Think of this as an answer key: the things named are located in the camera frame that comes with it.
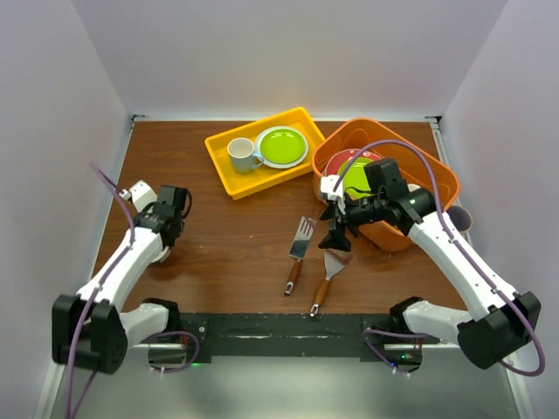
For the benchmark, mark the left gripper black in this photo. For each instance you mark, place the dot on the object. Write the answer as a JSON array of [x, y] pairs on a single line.
[[148, 209]]

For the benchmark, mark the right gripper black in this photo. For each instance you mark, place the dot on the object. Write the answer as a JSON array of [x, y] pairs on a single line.
[[336, 239]]

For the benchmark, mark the lime green plate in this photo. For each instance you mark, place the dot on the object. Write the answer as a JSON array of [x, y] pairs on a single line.
[[282, 146], [355, 182]]

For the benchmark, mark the red and teal plate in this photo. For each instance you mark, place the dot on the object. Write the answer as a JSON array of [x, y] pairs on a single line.
[[334, 165]]

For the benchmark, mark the beige purple cup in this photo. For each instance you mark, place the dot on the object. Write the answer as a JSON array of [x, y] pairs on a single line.
[[460, 218]]

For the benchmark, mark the small white dish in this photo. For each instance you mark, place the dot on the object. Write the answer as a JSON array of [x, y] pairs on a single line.
[[161, 257]]

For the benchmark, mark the white cup green handle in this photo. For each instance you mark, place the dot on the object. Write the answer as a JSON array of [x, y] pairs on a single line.
[[413, 188]]

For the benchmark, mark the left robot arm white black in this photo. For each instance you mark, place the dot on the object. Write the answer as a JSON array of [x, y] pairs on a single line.
[[89, 328]]

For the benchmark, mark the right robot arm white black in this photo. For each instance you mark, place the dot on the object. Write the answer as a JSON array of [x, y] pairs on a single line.
[[497, 320]]

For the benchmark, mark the orange plastic dish bin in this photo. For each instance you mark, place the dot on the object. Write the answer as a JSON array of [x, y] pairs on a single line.
[[359, 132]]

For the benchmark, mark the yellow plastic tray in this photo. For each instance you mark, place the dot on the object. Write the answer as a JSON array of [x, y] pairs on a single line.
[[238, 186]]

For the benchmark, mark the white scalloped plate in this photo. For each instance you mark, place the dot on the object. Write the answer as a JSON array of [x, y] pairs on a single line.
[[275, 165]]

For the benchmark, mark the light blue mug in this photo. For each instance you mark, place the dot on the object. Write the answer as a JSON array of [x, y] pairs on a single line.
[[243, 155]]

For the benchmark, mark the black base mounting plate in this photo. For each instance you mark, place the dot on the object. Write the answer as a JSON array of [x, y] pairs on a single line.
[[287, 335]]

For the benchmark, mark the slotted spatula wooden handle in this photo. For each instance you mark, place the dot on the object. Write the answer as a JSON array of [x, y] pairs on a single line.
[[298, 251]]

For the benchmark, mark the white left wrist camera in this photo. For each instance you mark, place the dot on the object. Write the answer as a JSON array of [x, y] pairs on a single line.
[[140, 194]]

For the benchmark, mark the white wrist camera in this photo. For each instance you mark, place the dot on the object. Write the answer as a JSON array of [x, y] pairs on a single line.
[[140, 194], [330, 189]]

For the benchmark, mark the solid spatula wooden handle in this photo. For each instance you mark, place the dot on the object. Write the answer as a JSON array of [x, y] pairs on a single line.
[[334, 262]]

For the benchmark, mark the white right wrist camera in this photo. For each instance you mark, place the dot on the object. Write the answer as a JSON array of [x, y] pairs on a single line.
[[330, 189]]

